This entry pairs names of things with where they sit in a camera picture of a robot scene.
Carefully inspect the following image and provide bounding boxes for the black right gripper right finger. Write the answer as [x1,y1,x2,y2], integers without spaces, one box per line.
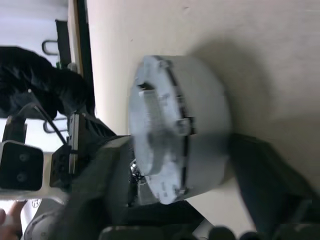
[226,132,320,240]

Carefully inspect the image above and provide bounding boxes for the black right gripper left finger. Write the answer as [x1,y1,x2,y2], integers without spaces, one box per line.
[53,134,136,240]

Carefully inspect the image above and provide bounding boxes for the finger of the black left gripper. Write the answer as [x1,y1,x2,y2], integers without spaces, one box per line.
[84,116,119,161]

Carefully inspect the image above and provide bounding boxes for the round motor cover circuit board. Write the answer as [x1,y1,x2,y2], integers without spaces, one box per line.
[127,54,199,206]

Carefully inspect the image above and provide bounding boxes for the grey motor housing copper windings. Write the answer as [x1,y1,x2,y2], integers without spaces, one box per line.
[172,55,235,202]

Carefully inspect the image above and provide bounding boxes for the person's bare hand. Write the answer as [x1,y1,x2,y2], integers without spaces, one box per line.
[0,200,26,237]

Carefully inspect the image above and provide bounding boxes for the black bag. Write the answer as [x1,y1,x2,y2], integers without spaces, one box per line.
[0,45,96,121]

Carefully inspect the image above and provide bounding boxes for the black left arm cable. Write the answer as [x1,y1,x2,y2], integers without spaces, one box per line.
[29,102,70,147]

